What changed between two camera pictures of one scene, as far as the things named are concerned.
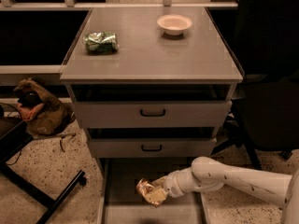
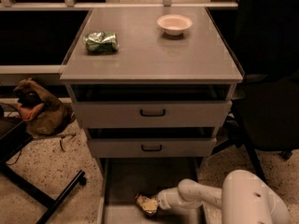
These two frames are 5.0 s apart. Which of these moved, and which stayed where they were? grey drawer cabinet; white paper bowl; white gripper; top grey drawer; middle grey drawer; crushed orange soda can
Moved: white gripper; crushed orange soda can
Stayed: top grey drawer; white paper bowl; middle grey drawer; grey drawer cabinet
